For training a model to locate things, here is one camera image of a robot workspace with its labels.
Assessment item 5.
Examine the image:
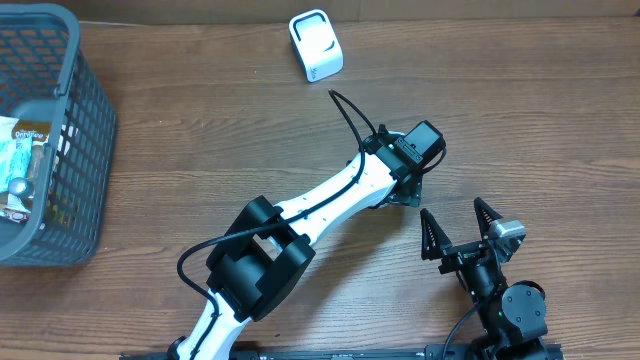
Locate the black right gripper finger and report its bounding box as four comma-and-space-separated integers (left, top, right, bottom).
420, 208, 452, 260
474, 197, 503, 239

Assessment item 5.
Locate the white barcode scanner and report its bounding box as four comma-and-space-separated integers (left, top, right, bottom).
288, 9, 344, 83

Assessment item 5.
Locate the red white snack packet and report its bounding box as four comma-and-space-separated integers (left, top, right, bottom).
0, 192, 31, 223

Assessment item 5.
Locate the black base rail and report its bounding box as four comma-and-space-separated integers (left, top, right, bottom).
119, 344, 565, 360

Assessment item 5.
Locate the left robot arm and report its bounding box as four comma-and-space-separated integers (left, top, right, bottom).
166, 121, 446, 359

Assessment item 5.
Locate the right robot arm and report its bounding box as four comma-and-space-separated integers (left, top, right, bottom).
420, 197, 552, 359

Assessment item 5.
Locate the yellow bottle with silver cap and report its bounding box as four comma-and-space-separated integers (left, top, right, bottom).
8, 177, 35, 199

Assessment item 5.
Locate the grey plastic shopping basket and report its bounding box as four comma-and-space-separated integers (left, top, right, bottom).
1, 4, 117, 267

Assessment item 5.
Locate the brown snack package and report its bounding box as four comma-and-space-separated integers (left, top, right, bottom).
11, 119, 53, 187

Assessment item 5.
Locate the teal white large packet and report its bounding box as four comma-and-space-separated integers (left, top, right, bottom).
0, 137, 33, 193

